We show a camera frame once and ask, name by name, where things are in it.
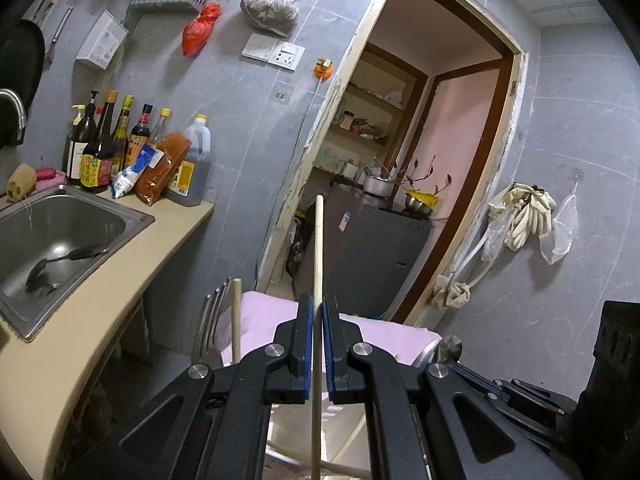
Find beige kitchen counter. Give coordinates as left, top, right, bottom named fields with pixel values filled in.
left=0, top=186, right=216, bottom=480

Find dried branches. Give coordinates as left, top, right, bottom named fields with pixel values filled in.
left=374, top=157, right=454, bottom=197

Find clear bag of dried goods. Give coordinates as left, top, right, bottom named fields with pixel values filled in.
left=240, top=0, right=300, bottom=37

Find chrome faucet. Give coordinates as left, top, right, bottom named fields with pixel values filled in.
left=0, top=88, right=27, bottom=142

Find sauce bottle yellow label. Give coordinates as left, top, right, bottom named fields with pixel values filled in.
left=110, top=93, right=136, bottom=181

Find dark bottle with pump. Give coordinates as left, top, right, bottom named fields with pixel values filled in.
left=62, top=90, right=99, bottom=186

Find blue and white packet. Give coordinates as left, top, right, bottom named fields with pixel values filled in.
left=110, top=143, right=164, bottom=200

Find yellow packet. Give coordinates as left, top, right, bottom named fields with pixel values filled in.
left=405, top=189, right=441, bottom=209

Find grey cabinet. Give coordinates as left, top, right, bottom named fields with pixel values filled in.
left=294, top=182, right=434, bottom=322

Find steel fork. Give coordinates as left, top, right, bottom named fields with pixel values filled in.
left=192, top=278, right=233, bottom=367

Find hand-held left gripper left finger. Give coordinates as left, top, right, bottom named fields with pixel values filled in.
left=60, top=294, right=315, bottom=480

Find orange seasoning packet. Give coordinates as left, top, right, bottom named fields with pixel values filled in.
left=133, top=132, right=193, bottom=205

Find wooden shelf unit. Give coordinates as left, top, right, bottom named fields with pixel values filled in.
left=319, top=42, right=429, bottom=182

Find white wall socket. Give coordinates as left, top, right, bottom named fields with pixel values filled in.
left=268, top=42, right=306, bottom=70

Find grey wall rack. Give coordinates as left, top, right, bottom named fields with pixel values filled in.
left=130, top=0, right=211, bottom=14

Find steel sink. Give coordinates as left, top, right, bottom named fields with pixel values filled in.
left=0, top=184, right=156, bottom=344

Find steel spoon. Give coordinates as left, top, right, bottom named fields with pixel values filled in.
left=413, top=334, right=464, bottom=367

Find red plastic bag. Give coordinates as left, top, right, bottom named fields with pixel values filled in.
left=181, top=2, right=222, bottom=57

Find loofah sponge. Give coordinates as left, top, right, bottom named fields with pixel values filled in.
left=5, top=163, right=37, bottom=201

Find dark spoon in sink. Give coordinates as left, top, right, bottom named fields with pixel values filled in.
left=24, top=243, right=109, bottom=294

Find white box on wall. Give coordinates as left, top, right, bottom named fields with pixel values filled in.
left=75, top=9, right=130, bottom=69

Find aluminium pot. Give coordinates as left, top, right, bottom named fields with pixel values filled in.
left=362, top=173, right=396, bottom=196

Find large oil jug yellow cap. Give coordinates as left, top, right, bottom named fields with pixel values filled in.
left=165, top=113, right=212, bottom=207

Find white wall switch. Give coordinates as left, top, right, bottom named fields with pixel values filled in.
left=241, top=33, right=279, bottom=64

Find knotted cream cloth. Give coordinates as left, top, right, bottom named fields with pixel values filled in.
left=432, top=274, right=473, bottom=312

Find white hose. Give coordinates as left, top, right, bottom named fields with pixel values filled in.
left=451, top=229, right=494, bottom=292

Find sauce bottle black cap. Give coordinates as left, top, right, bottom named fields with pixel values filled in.
left=124, top=103, right=154, bottom=166

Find black frying pan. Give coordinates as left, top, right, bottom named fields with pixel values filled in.
left=0, top=19, right=46, bottom=149

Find hanging clear plastic bag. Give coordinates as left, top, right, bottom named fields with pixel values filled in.
left=538, top=191, right=579, bottom=266

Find clear bottle yellow cap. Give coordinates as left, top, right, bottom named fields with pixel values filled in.
left=149, top=107, right=173, bottom=149

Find pink soap dish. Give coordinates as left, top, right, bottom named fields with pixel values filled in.
left=34, top=165, right=67, bottom=192

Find worn white door frame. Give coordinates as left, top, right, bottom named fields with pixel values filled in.
left=257, top=0, right=529, bottom=329

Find metal utensil hanging on wall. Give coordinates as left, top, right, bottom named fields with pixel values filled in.
left=43, top=4, right=76, bottom=64

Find wooden chopstick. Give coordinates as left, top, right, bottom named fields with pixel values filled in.
left=309, top=194, right=326, bottom=480
left=231, top=278, right=244, bottom=367

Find cream rubber gloves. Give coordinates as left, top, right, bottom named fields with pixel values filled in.
left=487, top=183, right=558, bottom=252

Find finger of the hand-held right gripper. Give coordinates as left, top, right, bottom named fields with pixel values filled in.
left=447, top=360, right=577, bottom=420

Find pink floral tablecloth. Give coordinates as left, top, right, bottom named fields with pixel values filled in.
left=220, top=292, right=442, bottom=369

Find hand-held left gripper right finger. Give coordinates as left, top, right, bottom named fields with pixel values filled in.
left=321, top=294, right=583, bottom=480

